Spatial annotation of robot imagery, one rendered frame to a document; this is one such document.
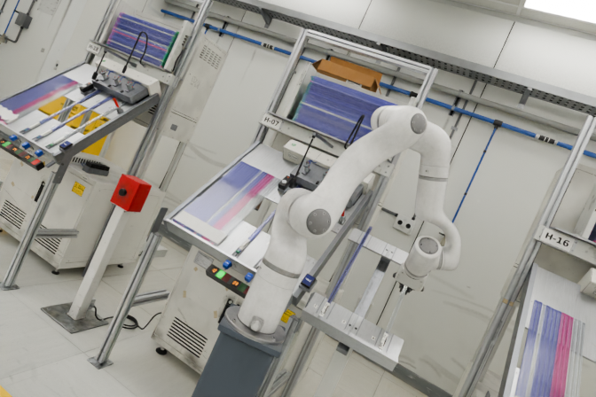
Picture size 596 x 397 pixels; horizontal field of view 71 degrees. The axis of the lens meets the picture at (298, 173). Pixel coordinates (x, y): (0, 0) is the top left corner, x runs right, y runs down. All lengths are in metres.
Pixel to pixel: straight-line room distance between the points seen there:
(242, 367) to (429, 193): 0.75
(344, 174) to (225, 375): 0.64
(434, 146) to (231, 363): 0.86
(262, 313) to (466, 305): 2.51
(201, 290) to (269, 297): 1.04
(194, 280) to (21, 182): 1.40
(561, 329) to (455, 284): 1.69
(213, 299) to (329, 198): 1.19
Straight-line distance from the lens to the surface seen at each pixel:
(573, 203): 2.25
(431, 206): 1.36
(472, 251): 3.51
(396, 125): 1.19
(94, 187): 2.68
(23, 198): 3.09
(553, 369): 1.81
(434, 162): 1.34
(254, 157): 2.21
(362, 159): 1.20
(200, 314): 2.23
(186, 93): 2.92
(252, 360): 1.24
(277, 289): 1.19
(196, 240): 1.84
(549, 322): 1.91
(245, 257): 1.77
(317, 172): 2.05
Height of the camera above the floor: 1.17
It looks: 1 degrees down
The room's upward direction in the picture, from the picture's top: 24 degrees clockwise
